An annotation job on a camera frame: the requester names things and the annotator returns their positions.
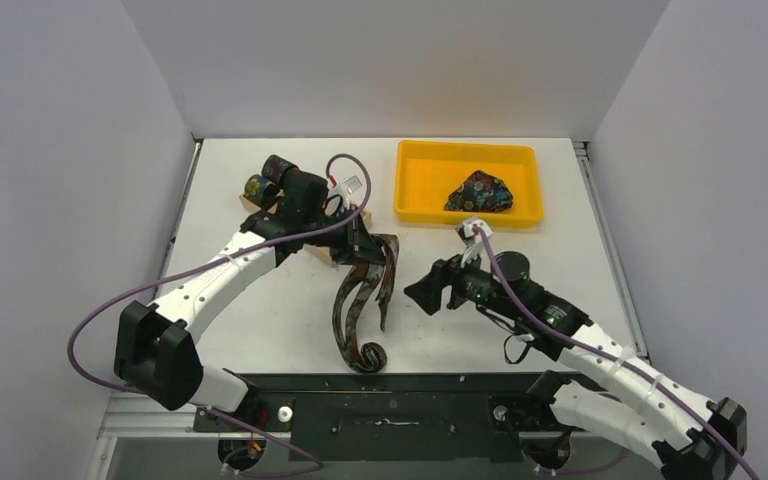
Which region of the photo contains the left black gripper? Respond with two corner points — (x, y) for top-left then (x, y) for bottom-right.
(303, 205), (387, 267)

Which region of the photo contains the orange grey floral tie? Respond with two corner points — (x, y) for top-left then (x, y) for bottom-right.
(332, 234), (400, 374)

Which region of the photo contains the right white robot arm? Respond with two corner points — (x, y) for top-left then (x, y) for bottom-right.
(404, 251), (748, 479)

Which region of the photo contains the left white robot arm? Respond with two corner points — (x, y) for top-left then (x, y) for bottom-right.
(113, 156), (399, 431)

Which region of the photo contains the wooden compartment tray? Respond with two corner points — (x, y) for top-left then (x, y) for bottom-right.
(237, 192), (373, 268)

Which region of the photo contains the yellow plastic bin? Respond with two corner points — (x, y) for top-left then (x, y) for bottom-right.
(393, 140), (544, 229)

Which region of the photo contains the dark floral folded tie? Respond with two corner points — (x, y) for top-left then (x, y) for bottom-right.
(444, 170), (514, 213)

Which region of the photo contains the dark rolled tie rear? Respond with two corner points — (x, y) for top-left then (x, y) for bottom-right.
(261, 154), (297, 187)

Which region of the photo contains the yellow floral rolled tie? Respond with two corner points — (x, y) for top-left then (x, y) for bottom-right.
(241, 174), (281, 209)

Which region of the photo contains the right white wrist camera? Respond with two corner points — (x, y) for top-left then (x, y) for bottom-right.
(456, 216), (493, 261)

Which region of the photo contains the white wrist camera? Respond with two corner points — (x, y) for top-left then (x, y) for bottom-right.
(325, 175), (363, 213)
(456, 216), (493, 261)

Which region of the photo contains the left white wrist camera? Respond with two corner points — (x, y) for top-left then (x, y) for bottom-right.
(325, 175), (363, 213)

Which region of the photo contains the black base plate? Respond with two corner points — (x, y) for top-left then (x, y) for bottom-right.
(125, 372), (657, 465)

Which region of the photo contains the aluminium frame rail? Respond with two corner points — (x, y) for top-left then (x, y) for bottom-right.
(85, 393), (196, 479)

